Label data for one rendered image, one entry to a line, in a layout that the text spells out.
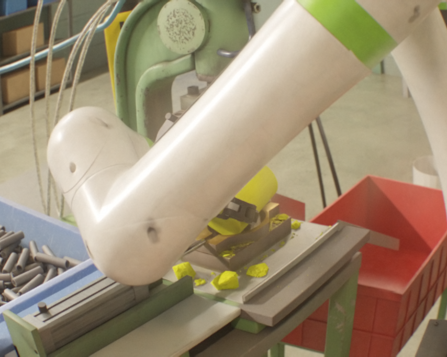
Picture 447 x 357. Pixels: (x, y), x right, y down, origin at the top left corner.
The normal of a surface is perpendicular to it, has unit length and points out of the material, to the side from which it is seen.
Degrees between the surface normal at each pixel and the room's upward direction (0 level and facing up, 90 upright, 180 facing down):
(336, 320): 90
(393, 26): 114
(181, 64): 90
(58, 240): 81
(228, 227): 106
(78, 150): 47
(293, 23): 66
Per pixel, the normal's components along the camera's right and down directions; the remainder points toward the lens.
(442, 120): -0.51, 0.49
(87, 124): 0.14, -0.54
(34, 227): -0.60, 0.18
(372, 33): 0.18, 0.61
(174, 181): -0.25, 0.12
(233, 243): 0.32, 0.31
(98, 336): 0.80, 0.16
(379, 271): -0.07, -0.94
